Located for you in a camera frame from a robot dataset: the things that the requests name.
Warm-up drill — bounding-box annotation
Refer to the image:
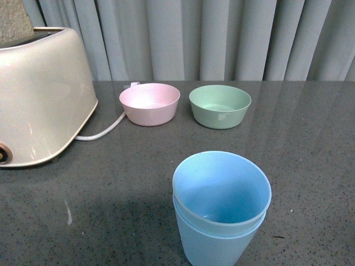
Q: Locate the blue cup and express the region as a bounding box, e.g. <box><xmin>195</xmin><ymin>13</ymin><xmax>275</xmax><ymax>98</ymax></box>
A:
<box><xmin>173</xmin><ymin>196</ymin><xmax>265</xmax><ymax>265</ymax></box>
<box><xmin>173</xmin><ymin>151</ymin><xmax>272</xmax><ymax>237</ymax></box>

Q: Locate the bread slice in toaster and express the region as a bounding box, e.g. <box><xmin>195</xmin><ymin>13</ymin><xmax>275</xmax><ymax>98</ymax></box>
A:
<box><xmin>1</xmin><ymin>0</ymin><xmax>35</xmax><ymax>48</ymax></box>

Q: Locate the white toaster power cord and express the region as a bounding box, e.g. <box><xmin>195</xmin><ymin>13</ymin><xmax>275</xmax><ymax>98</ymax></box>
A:
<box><xmin>75</xmin><ymin>81</ymin><xmax>140</xmax><ymax>142</ymax></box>

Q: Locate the cream toaster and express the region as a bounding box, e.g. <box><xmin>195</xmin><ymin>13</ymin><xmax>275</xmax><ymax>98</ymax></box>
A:
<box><xmin>1</xmin><ymin>27</ymin><xmax>98</xmax><ymax>167</ymax></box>

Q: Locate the green bowl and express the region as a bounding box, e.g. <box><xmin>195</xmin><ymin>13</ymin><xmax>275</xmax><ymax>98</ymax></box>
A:
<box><xmin>189</xmin><ymin>85</ymin><xmax>252</xmax><ymax>130</ymax></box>

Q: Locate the grey curtain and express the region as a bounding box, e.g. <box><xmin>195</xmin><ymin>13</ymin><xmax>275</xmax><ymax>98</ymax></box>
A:
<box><xmin>24</xmin><ymin>1</ymin><xmax>354</xmax><ymax>81</ymax></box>

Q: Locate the pink bowl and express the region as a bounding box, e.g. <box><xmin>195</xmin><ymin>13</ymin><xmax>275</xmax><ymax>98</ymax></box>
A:
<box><xmin>119</xmin><ymin>83</ymin><xmax>181</xmax><ymax>126</ymax></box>

